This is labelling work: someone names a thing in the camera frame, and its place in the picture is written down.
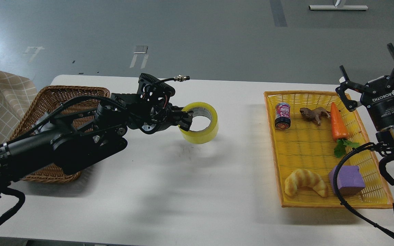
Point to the purple foam block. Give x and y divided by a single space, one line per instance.
349 180

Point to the brown toy animal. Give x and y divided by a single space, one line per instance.
314 115

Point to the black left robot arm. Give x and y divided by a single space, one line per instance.
88 129

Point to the brown wicker basket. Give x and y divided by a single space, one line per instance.
47 100

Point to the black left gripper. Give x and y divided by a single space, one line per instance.
155 118

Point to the white stand base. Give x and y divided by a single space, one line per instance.
338 8

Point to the pink drink can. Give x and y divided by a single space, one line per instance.
282 116

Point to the toy carrot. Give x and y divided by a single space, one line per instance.
340 133

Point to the toy croissant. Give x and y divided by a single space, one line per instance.
305 178

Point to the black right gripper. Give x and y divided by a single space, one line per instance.
390 104

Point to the yellow plastic basket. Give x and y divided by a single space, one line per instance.
306 145

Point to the yellow tape roll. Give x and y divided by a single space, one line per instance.
207 134

